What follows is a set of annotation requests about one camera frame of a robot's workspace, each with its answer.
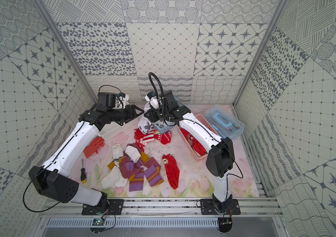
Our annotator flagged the plain red sock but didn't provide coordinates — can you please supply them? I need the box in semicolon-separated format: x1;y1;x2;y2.
162;154;180;189

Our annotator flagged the red rubber glove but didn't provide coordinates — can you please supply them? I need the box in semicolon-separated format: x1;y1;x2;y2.
84;136;105;158

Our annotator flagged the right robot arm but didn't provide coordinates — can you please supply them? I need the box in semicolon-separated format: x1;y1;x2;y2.
145;91;235;212

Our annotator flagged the clear plastic tool box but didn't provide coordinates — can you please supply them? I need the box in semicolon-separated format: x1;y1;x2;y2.
203;105;245;140

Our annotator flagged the aluminium mounting rail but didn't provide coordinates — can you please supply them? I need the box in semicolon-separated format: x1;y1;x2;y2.
40;197;284;218

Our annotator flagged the red santa striped sock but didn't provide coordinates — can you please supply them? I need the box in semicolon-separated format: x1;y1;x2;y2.
134;129;172;148

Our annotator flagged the purple striped sock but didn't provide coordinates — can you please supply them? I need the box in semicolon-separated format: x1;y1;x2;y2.
119;143;164;192

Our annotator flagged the red snowflake sock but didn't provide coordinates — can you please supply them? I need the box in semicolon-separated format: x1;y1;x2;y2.
180;128;207;156

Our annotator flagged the pink plastic basket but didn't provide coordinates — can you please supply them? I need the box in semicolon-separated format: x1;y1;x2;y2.
178;114;218;160

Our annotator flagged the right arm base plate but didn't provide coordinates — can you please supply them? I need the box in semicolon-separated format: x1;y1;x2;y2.
199;199;241;215

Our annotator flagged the plain white sock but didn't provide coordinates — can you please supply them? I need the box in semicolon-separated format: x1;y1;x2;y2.
101;166;128;189

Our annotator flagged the white plastic basket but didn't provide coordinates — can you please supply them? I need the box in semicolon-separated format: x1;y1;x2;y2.
97;118;139;141

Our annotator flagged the small white sock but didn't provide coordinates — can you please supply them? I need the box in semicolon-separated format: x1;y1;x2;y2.
125;146;141;163

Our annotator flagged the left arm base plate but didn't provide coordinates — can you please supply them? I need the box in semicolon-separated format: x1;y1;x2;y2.
82;199;124;215

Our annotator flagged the blue plastic basket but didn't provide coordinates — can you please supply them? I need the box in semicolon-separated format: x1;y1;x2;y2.
152;119;176;134

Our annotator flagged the black yellow screwdriver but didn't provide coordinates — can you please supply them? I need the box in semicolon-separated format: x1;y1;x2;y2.
80;160;87;183

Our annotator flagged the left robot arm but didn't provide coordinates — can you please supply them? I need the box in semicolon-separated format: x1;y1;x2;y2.
29;92;144;212

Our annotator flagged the white sock black pattern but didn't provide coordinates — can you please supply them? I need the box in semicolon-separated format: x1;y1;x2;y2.
138;102;151;134

